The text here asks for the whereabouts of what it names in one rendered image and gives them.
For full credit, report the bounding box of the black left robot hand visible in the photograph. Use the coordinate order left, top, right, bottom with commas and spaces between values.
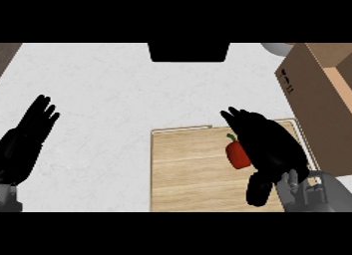
0, 94, 62, 187

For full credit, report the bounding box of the red bell pepper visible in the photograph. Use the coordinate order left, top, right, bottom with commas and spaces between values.
223, 132, 253, 170

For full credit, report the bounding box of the black appliance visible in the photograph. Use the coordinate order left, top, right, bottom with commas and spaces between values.
148, 43, 231, 63

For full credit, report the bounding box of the brown cardboard box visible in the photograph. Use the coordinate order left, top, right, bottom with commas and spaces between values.
274, 43, 352, 178

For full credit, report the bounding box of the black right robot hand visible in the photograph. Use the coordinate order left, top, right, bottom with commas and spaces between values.
219, 107, 311, 207

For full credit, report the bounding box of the pale wooden tray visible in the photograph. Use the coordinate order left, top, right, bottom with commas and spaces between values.
149, 118, 322, 213

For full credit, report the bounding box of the grey round bowl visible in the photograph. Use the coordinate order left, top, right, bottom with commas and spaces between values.
259, 43, 296, 57

